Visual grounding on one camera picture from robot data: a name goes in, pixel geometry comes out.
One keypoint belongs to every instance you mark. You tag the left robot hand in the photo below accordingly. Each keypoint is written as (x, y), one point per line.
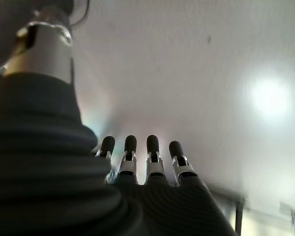
(64, 184)

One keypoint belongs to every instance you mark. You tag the dark metal window frame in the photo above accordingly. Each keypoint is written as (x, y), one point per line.
(239, 214)

